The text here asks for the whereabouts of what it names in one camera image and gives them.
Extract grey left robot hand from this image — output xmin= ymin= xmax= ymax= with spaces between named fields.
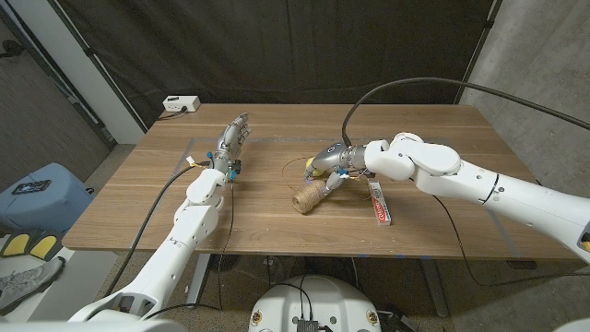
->
xmin=209 ymin=113 xmax=253 ymax=174

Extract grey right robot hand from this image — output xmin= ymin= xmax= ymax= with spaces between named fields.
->
xmin=302 ymin=142 xmax=356 ymax=197

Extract brown twine spool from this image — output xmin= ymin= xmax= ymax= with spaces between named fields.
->
xmin=281 ymin=156 xmax=372 ymax=215

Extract yellow tennis ball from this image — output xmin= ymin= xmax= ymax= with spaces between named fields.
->
xmin=305 ymin=157 xmax=325 ymax=178

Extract white power strip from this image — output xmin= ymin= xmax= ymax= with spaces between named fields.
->
xmin=162 ymin=95 xmax=202 ymax=113

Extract white red toothpaste box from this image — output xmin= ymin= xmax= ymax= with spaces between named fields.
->
xmin=367 ymin=180 xmax=393 ymax=227

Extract black backdrop curtain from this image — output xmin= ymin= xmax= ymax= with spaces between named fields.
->
xmin=48 ymin=0 xmax=503 ymax=130

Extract white table leg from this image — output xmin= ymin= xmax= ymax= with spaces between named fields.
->
xmin=185 ymin=253 xmax=212 ymax=310

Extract white robot torso base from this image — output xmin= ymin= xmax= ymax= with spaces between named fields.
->
xmin=248 ymin=275 xmax=383 ymax=332

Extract black backdrop pole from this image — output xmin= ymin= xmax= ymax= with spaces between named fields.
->
xmin=48 ymin=0 xmax=148 ymax=134
xmin=454 ymin=0 xmax=503 ymax=105

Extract grey table leg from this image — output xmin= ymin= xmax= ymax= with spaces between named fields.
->
xmin=419 ymin=257 xmax=449 ymax=318

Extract blue plastic bin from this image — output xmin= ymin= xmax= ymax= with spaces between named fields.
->
xmin=0 ymin=161 xmax=96 ymax=234

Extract black flat device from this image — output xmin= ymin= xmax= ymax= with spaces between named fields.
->
xmin=12 ymin=179 xmax=52 ymax=196

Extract white floor platform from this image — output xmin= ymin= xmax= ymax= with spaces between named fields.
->
xmin=0 ymin=246 xmax=119 ymax=324

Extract yellow black foot pedal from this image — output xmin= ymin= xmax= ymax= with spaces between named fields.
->
xmin=1 ymin=231 xmax=32 ymax=258
xmin=28 ymin=232 xmax=64 ymax=261

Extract grey sneaker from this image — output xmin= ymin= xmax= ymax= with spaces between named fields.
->
xmin=0 ymin=255 xmax=66 ymax=317

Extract black power strip cable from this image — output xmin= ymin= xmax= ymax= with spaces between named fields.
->
xmin=156 ymin=107 xmax=188 ymax=122

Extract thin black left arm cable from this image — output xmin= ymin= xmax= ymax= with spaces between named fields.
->
xmin=216 ymin=182 xmax=236 ymax=311

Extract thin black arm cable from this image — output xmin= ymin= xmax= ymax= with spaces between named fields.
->
xmin=216 ymin=182 xmax=236 ymax=311
xmin=432 ymin=196 xmax=590 ymax=287

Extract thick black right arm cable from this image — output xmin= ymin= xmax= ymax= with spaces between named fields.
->
xmin=340 ymin=77 xmax=590 ymax=148

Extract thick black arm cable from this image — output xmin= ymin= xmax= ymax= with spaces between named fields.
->
xmin=103 ymin=163 xmax=211 ymax=299
xmin=340 ymin=77 xmax=590 ymax=148

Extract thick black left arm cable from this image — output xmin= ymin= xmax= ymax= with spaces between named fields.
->
xmin=103 ymin=163 xmax=211 ymax=299

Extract black torso cable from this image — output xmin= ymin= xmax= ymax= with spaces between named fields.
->
xmin=269 ymin=275 xmax=315 ymax=324

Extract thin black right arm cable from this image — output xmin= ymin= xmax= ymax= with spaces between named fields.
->
xmin=432 ymin=196 xmax=590 ymax=287

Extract black wall hook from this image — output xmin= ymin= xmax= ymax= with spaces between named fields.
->
xmin=0 ymin=40 xmax=27 ymax=59

